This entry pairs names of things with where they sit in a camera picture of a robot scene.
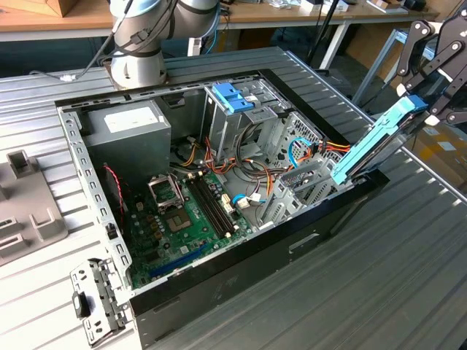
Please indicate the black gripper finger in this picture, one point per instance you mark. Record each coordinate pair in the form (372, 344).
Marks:
(410, 51)
(448, 102)

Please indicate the hard disk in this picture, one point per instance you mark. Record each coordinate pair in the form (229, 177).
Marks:
(368, 149)

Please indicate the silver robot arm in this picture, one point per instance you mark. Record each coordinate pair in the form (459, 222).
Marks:
(138, 65)

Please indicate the silver disk bay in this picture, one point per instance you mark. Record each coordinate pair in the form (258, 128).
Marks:
(288, 204)

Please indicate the brown cardboard box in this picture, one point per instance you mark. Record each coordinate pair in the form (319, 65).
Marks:
(445, 153)

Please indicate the black tripod stand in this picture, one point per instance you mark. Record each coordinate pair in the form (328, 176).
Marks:
(322, 33)

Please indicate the wooden desk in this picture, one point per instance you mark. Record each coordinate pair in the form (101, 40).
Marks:
(273, 14)

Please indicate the blue plastic drive latch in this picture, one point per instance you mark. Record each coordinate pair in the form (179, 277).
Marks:
(230, 96)

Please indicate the silver drive cage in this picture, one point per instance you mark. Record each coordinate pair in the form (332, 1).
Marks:
(226, 131)

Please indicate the black RAM slot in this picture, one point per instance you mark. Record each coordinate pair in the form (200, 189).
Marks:
(216, 204)
(208, 208)

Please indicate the black open PC case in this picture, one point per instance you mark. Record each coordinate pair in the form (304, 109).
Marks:
(237, 284)

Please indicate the CPU socket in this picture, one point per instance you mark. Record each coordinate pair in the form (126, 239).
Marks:
(177, 221)

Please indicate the grey power supply unit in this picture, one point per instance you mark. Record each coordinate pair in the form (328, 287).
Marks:
(127, 153)

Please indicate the green motherboard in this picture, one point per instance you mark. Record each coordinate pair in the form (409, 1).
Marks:
(171, 251)

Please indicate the blue expansion slot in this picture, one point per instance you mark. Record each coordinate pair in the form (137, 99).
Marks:
(178, 261)

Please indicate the black case fan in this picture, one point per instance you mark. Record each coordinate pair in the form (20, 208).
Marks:
(115, 193)

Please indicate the brown wooden box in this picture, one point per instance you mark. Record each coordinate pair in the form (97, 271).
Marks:
(62, 5)

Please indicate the silver expansion card retainer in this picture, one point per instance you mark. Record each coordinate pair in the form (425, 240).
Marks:
(109, 284)

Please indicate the grey parts rack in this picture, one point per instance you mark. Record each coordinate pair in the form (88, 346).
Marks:
(25, 204)

